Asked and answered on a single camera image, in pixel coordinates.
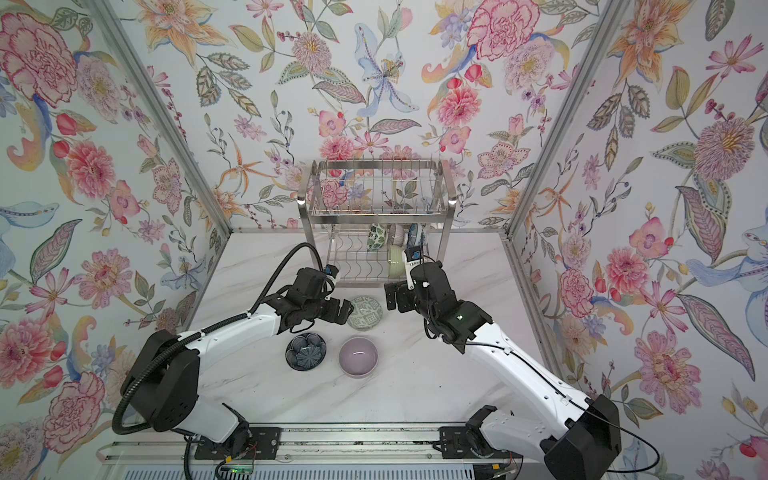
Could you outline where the black corrugated cable conduit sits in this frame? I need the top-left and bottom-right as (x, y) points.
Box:
(111, 241), (325, 436)

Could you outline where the blue floral bowl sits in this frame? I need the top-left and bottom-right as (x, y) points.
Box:
(406, 223), (427, 249)

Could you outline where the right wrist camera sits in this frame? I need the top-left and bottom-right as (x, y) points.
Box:
(403, 245), (424, 290)

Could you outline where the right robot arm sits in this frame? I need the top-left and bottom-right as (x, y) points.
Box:
(385, 259), (622, 479)

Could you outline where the green white patterned bowl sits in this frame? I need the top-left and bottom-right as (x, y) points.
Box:
(347, 296), (384, 331)

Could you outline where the right aluminium corner post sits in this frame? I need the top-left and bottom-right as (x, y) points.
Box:
(505, 0), (630, 238)

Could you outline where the lilac plain bowl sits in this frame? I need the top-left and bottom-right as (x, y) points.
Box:
(338, 337), (378, 378)

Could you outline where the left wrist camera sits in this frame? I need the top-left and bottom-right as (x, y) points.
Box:
(324, 264), (339, 279)

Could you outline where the purple ribbed bowl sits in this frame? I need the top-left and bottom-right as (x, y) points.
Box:
(388, 224), (407, 247)

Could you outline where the steel two-tier dish rack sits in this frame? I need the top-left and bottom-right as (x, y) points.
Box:
(297, 160), (459, 287)

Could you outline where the green leaf pattern bowl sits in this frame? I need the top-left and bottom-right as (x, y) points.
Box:
(366, 224), (388, 252)

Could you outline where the light green bowl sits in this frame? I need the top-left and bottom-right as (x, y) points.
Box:
(388, 245), (406, 280)

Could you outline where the dark blue flower bowl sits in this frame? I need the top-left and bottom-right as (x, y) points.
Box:
(285, 332), (327, 372)

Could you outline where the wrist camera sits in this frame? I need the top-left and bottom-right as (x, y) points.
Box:
(403, 245), (424, 290)
(324, 264), (339, 279)

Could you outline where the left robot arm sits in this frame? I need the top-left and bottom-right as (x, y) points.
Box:
(112, 265), (354, 455)

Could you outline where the aluminium corner post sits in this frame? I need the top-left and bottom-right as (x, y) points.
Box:
(83, 0), (234, 238)
(505, 0), (630, 238)

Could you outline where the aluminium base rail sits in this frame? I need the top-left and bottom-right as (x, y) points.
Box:
(95, 421), (613, 466)

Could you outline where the left aluminium corner post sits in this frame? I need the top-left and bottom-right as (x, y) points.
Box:
(83, 0), (234, 238)

